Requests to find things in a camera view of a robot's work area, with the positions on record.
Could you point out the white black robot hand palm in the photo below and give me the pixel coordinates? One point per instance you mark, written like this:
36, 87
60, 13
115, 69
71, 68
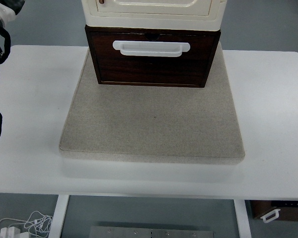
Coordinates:
9, 9

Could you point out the dark wood drawer housing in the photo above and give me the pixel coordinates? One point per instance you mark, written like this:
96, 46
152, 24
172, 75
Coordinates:
87, 37

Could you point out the cream white cabinet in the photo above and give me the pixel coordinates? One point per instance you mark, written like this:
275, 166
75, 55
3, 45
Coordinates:
196, 15

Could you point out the beige fabric pad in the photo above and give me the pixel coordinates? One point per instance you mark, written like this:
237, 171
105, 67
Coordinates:
153, 124

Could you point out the white table leg left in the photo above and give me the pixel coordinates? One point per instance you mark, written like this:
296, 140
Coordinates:
59, 216

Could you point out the white table leg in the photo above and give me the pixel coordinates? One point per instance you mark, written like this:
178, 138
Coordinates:
242, 219
59, 216

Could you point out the white power adapter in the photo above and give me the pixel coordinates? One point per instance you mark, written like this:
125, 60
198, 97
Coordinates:
11, 232

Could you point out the white table leg right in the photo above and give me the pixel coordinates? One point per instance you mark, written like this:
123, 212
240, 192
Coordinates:
242, 219

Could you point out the white drawer handle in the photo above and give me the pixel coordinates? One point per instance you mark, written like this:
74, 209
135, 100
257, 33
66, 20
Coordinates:
151, 49

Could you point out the brown box with white handle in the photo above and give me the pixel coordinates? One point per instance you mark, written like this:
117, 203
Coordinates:
269, 210

